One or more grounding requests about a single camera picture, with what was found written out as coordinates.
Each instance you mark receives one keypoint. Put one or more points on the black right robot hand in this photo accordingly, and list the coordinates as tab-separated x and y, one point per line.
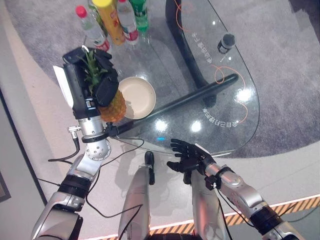
188	156

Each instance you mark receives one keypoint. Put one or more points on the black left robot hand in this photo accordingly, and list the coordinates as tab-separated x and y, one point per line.
75	82

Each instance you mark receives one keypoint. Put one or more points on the pineapple with green leaves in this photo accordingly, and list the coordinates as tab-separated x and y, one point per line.
115	107

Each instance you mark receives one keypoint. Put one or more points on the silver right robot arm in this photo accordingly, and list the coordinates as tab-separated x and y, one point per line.
247	192

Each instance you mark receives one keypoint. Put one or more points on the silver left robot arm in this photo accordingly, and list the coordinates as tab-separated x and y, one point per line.
75	172

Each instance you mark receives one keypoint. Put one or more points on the beige round plate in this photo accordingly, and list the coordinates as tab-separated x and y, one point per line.
138	97

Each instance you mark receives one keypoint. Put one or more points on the dark left robot foot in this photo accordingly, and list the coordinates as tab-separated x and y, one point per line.
149	160

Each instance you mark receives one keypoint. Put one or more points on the silver right robot leg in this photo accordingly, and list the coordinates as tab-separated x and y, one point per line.
205	207

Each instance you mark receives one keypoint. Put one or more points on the silver robot leg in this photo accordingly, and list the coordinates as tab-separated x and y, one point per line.
135	200
205	207

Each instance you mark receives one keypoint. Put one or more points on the clear water bottle red cap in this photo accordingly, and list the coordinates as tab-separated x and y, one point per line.
93	31

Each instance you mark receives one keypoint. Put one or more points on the silver left robot leg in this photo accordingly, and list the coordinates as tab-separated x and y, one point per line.
135	200

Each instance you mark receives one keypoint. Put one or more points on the yellow cylindrical snack can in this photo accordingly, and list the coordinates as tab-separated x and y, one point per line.
111	22

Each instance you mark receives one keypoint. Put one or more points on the clear bottle green label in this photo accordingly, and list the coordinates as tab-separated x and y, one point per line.
96	15

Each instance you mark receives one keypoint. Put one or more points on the clear water bottle red label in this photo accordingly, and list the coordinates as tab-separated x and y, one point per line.
128	22

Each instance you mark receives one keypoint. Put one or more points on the black robot torso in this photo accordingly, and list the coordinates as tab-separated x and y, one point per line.
172	237

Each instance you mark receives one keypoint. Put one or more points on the green plastic soda bottle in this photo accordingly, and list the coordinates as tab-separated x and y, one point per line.
142	15

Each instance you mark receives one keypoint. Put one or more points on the black table base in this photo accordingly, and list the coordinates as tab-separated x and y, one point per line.
186	47

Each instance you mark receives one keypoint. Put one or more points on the small black jar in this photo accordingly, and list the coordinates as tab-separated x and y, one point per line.
225	43

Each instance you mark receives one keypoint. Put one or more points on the orange black hazard stripe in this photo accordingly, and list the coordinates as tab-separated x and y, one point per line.
300	203

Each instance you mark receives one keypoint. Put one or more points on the dark framed board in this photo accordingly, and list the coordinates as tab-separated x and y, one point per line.
3	187

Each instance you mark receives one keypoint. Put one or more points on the grey carpet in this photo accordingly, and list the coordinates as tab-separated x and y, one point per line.
287	75

